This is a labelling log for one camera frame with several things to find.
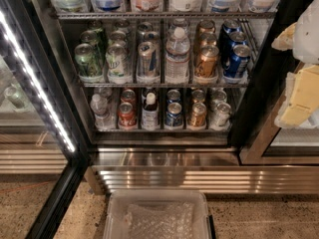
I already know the blue pepsi can front bottom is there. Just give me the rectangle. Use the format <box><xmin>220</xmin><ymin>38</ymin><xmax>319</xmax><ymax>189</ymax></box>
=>
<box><xmin>164</xmin><ymin>103</ymin><xmax>183</xmax><ymax>127</ymax></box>

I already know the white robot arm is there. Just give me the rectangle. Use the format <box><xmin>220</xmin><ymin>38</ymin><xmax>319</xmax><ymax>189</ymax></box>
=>
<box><xmin>271</xmin><ymin>0</ymin><xmax>319</xmax><ymax>128</ymax></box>

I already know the blue pepsi can rear bottom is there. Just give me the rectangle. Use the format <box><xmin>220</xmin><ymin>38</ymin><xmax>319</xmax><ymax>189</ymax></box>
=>
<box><xmin>166</xmin><ymin>89</ymin><xmax>181</xmax><ymax>104</ymax></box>

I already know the red coke can front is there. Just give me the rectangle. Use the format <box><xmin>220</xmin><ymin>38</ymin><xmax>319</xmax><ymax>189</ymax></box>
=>
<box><xmin>118</xmin><ymin>103</ymin><xmax>137</xmax><ymax>128</ymax></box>

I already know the red coke can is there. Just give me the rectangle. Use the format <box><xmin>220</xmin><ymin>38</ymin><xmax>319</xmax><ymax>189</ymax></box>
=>
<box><xmin>118</xmin><ymin>103</ymin><xmax>137</xmax><ymax>128</ymax></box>
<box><xmin>121</xmin><ymin>89</ymin><xmax>137</xmax><ymax>107</ymax></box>

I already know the red coke can rear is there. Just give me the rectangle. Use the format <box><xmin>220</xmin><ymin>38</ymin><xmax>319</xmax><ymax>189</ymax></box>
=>
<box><xmin>121</xmin><ymin>89</ymin><xmax>137</xmax><ymax>107</ymax></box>

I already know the gold can front bottom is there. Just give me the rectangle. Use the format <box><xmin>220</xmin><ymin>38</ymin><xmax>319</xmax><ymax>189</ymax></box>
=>
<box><xmin>188</xmin><ymin>103</ymin><xmax>206</xmax><ymax>126</ymax></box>

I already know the gold can rear bottom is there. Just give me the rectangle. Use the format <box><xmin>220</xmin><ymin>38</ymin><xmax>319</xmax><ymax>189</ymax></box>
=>
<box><xmin>191</xmin><ymin>89</ymin><xmax>205</xmax><ymax>104</ymax></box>

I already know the clear water bottle bottom shelf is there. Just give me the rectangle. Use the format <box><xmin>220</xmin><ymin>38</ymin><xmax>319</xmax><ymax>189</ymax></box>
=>
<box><xmin>90</xmin><ymin>94</ymin><xmax>114</xmax><ymax>129</ymax></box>

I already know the clear water bottle shelf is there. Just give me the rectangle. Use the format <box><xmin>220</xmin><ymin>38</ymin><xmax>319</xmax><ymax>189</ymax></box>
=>
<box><xmin>90</xmin><ymin>94</ymin><xmax>114</xmax><ymax>129</ymax></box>
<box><xmin>165</xmin><ymin>27</ymin><xmax>190</xmax><ymax>84</ymax></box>

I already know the silver blue can front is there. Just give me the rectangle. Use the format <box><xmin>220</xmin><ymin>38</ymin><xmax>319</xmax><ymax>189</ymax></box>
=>
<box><xmin>138</xmin><ymin>42</ymin><xmax>159</xmax><ymax>78</ymax></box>

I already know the silver can rear bottom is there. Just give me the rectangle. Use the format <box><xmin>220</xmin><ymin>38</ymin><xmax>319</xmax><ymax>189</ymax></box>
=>
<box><xmin>210</xmin><ymin>90</ymin><xmax>227</xmax><ymax>109</ymax></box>

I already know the white green 7up can front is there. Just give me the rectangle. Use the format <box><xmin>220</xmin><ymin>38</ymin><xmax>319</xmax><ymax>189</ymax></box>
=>
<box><xmin>106</xmin><ymin>44</ymin><xmax>129</xmax><ymax>78</ymax></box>

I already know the silver can front bottom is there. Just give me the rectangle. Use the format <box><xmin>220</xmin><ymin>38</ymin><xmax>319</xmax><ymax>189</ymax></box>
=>
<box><xmin>211</xmin><ymin>102</ymin><xmax>231</xmax><ymax>126</ymax></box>

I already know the gold can front middle shelf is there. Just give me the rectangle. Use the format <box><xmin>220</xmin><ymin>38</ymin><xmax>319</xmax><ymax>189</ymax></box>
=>
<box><xmin>194</xmin><ymin>45</ymin><xmax>219</xmax><ymax>79</ymax></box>

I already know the clear water bottle middle shelf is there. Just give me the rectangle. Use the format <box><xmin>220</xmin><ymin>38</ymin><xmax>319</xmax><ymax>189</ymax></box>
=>
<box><xmin>165</xmin><ymin>27</ymin><xmax>190</xmax><ymax>84</ymax></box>

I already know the green can front middle shelf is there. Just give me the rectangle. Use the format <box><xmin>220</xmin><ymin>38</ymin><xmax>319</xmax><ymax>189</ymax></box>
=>
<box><xmin>75</xmin><ymin>43</ymin><xmax>102</xmax><ymax>78</ymax></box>

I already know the gold can middle row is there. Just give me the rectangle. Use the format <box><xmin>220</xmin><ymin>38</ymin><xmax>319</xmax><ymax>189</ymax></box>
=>
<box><xmin>196</xmin><ymin>32</ymin><xmax>217</xmax><ymax>49</ymax></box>

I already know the blue pepsi can front middle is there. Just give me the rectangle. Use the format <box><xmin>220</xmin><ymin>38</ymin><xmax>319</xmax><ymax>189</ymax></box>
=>
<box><xmin>222</xmin><ymin>45</ymin><xmax>251</xmax><ymax>79</ymax></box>

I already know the green can middle row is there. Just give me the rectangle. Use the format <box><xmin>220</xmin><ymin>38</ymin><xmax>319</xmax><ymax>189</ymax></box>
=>
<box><xmin>80</xmin><ymin>30</ymin><xmax>103</xmax><ymax>51</ymax></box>

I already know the blue pepsi can middle row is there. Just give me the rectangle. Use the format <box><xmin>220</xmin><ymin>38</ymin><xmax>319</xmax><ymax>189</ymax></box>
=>
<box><xmin>221</xmin><ymin>31</ymin><xmax>247</xmax><ymax>62</ymax></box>

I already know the blue pepsi can rear middle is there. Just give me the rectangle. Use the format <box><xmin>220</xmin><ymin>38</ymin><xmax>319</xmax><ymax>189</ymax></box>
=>
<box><xmin>219</xmin><ymin>19</ymin><xmax>241</xmax><ymax>43</ymax></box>

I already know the glass fridge door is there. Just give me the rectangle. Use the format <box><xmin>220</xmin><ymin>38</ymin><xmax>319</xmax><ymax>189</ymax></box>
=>
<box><xmin>0</xmin><ymin>0</ymin><xmax>89</xmax><ymax>239</ymax></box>

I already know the dark drink bottle white cap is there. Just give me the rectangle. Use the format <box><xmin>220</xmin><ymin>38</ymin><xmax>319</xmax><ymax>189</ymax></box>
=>
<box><xmin>142</xmin><ymin>93</ymin><xmax>159</xmax><ymax>130</ymax></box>

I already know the clear plastic bin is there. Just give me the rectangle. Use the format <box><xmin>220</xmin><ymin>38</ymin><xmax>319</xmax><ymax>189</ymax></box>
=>
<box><xmin>103</xmin><ymin>189</ymin><xmax>216</xmax><ymax>239</ymax></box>

